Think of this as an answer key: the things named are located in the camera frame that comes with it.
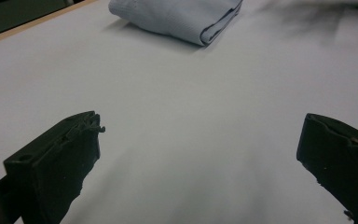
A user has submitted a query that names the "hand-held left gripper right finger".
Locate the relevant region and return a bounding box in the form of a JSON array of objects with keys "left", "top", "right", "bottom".
[{"left": 296, "top": 113, "right": 358, "bottom": 224}]

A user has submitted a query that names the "light blue cloth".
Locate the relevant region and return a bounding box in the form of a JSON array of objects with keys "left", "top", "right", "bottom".
[{"left": 107, "top": 0, "right": 244, "bottom": 47}]

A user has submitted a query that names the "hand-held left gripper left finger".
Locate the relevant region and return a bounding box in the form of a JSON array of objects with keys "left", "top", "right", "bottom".
[{"left": 3, "top": 110, "right": 106, "bottom": 224}]

